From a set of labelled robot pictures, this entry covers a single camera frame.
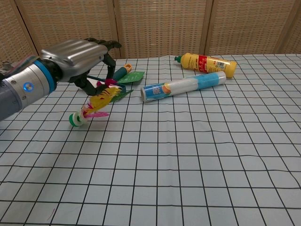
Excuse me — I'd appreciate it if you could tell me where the blue grid checked tablecloth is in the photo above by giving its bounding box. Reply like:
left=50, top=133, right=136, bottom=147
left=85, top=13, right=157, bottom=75
left=0, top=53, right=301, bottom=226

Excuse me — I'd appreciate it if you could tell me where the clear blue plastic roll tube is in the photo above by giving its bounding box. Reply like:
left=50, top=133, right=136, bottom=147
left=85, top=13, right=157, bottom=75
left=140, top=71, right=227, bottom=102

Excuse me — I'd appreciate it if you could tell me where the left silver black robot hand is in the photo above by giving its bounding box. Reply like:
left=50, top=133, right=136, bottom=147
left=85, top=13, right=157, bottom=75
left=40, top=37, right=123, bottom=96

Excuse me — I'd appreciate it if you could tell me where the feather shuttlecock toy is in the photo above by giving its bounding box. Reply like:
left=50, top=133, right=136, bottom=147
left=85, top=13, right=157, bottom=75
left=69, top=78, right=134, bottom=128

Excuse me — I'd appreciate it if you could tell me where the woven bamboo folding screen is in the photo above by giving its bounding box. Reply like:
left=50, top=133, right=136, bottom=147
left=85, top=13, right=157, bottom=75
left=0, top=0, right=301, bottom=69

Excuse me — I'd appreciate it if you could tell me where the green paper packet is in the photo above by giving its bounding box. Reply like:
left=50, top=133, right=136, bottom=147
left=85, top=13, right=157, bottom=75
left=117, top=71, right=145, bottom=85

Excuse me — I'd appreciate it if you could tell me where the yellow bottle green cap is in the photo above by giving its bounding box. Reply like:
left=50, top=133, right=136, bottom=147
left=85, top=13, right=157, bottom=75
left=174, top=52, right=238, bottom=79

